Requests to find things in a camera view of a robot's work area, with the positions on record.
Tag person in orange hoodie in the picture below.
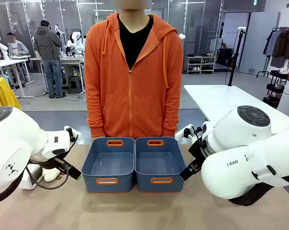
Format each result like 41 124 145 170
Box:
83 0 185 140

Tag white workbench desk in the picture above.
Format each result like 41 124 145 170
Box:
0 55 35 99

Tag white power strip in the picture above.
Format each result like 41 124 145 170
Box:
63 125 83 142
174 123 196 140

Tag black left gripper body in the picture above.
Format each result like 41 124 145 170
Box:
29 155 72 173

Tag white box-shaped clock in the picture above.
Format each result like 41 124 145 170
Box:
20 165 45 191

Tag cream plush toy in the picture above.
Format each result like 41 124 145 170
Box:
42 167 63 183

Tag black tripod stand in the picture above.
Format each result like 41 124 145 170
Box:
227 27 246 87

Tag white side table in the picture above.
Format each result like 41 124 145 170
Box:
183 84 289 135

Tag person in grey hoodie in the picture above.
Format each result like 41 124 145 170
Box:
33 20 69 99

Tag black step stool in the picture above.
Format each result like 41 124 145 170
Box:
68 76 84 94

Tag black right arm cable sleeve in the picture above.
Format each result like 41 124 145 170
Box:
227 173 289 207

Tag black bag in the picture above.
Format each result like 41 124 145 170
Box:
217 47 235 68

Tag black trolley cart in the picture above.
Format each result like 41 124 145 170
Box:
262 69 289 109

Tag clothes rack with garments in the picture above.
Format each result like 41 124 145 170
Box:
255 27 289 79

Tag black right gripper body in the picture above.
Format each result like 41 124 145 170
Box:
188 140 208 171

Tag yellow cloth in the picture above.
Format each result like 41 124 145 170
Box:
0 77 23 111

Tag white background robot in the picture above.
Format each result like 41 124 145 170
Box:
65 29 87 57

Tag white desk with clutter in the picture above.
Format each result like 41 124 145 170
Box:
29 55 86 94

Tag seated person grey jacket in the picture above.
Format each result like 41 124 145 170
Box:
6 32 30 59

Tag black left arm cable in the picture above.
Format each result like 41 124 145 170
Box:
25 161 70 190

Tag white shoe rack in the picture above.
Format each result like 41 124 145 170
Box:
186 55 217 75

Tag blue basket orange handles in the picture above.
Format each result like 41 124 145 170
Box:
134 136 187 193
81 137 137 193

